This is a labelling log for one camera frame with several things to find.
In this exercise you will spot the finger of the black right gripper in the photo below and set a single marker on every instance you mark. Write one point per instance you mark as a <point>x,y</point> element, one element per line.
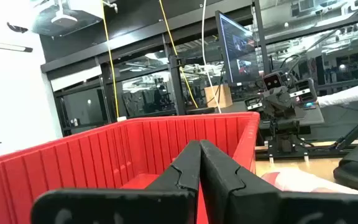
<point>304,91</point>
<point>254,104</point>

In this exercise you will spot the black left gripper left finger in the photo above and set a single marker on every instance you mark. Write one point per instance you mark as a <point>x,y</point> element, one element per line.
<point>172,199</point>

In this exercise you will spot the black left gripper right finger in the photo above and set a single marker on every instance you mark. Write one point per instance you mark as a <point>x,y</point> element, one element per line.
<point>244,202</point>

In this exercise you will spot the pink slide sandal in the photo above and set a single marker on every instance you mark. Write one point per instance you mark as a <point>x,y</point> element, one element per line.
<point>300,182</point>

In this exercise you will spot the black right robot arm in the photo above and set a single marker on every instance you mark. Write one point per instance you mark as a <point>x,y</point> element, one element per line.
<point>286,144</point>

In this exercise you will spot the red plastic bin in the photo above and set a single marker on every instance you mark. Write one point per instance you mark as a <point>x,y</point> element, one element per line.
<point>104,155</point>

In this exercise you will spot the cardboard box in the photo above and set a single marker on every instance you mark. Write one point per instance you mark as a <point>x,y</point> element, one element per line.
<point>217,96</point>

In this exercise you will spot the computer monitor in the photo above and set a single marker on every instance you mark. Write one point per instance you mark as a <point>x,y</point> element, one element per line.
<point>238,46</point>

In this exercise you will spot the black metal pole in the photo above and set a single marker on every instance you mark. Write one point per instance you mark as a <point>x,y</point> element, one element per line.
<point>176,90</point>

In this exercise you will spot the white plug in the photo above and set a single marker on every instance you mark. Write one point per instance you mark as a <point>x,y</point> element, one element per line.
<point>122,119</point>

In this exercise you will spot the white ceiling device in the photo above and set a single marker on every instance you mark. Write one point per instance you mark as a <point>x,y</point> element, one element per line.
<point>67,18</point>

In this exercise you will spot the ceiling light bar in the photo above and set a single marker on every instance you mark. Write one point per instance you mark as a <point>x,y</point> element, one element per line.
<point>5,46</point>

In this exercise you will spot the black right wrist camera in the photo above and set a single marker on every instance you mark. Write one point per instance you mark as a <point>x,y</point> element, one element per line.
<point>273,81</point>

